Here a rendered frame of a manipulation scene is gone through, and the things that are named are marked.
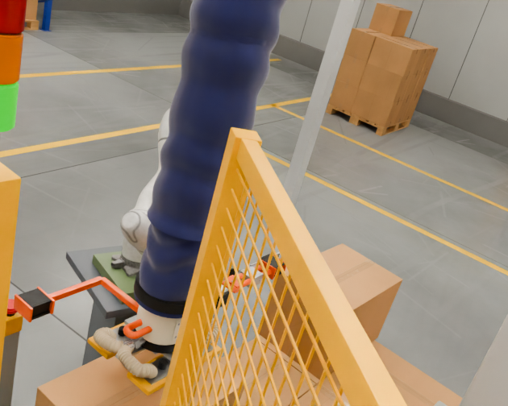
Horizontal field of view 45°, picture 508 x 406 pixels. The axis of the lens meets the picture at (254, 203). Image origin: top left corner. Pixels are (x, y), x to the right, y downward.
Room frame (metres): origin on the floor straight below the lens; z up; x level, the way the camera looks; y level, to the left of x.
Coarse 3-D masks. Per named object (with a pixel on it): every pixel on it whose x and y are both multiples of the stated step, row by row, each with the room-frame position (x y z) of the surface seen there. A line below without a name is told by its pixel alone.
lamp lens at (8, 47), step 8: (0, 40) 0.60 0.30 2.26; (8, 40) 0.61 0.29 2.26; (16, 40) 0.62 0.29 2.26; (0, 48) 0.60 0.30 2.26; (8, 48) 0.61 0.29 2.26; (16, 48) 0.62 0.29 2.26; (0, 56) 0.60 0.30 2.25; (8, 56) 0.61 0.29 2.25; (16, 56) 0.62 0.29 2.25; (0, 64) 0.61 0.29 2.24; (8, 64) 0.61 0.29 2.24; (16, 64) 0.62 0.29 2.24; (0, 72) 0.61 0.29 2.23; (8, 72) 0.61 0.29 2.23; (16, 72) 0.62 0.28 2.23; (0, 80) 0.61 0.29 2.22; (8, 80) 0.61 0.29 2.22; (16, 80) 0.62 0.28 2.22
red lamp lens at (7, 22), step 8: (0, 0) 0.60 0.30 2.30; (8, 0) 0.61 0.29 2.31; (16, 0) 0.61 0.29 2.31; (24, 0) 0.62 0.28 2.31; (0, 8) 0.60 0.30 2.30; (8, 8) 0.61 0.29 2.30; (16, 8) 0.61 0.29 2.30; (24, 8) 0.63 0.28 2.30; (0, 16) 0.60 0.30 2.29; (8, 16) 0.61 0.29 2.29; (16, 16) 0.61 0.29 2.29; (24, 16) 0.63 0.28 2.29; (0, 24) 0.60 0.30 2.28; (8, 24) 0.61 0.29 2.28; (16, 24) 0.62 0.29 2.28; (24, 24) 0.63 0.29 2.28; (0, 32) 0.61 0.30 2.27; (8, 32) 0.61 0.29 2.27; (16, 32) 0.62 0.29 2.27
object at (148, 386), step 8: (208, 352) 1.63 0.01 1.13; (152, 360) 1.51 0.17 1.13; (160, 360) 1.49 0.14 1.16; (168, 360) 1.53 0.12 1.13; (160, 368) 1.48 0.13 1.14; (168, 368) 1.49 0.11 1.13; (128, 376) 1.43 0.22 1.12; (160, 376) 1.45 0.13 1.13; (136, 384) 1.41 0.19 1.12; (144, 384) 1.40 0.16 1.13; (152, 384) 1.41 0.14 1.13; (160, 384) 1.42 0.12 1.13; (144, 392) 1.39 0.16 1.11; (152, 392) 1.39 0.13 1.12
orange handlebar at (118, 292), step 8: (88, 280) 1.66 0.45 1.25; (96, 280) 1.67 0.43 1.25; (104, 280) 1.68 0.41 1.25; (224, 280) 1.89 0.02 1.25; (232, 280) 1.90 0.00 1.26; (240, 280) 1.92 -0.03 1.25; (248, 280) 1.94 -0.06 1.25; (72, 288) 1.59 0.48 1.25; (80, 288) 1.61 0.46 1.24; (88, 288) 1.64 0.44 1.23; (112, 288) 1.66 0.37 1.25; (56, 296) 1.54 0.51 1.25; (64, 296) 1.56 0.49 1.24; (120, 296) 1.63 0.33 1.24; (128, 296) 1.63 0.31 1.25; (128, 304) 1.61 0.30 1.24; (136, 304) 1.61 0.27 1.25; (136, 312) 1.59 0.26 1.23; (136, 320) 1.53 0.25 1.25; (128, 328) 1.48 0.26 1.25; (144, 328) 1.50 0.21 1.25; (128, 336) 1.46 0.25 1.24; (136, 336) 1.46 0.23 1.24
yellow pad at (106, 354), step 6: (120, 324) 1.64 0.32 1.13; (114, 330) 1.59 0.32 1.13; (120, 330) 1.58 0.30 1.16; (132, 330) 1.62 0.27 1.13; (120, 336) 1.58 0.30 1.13; (126, 336) 1.58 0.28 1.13; (90, 342) 1.52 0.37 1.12; (96, 348) 1.51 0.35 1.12; (102, 348) 1.50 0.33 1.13; (102, 354) 1.49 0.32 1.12; (108, 354) 1.48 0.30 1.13; (114, 354) 1.50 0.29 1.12
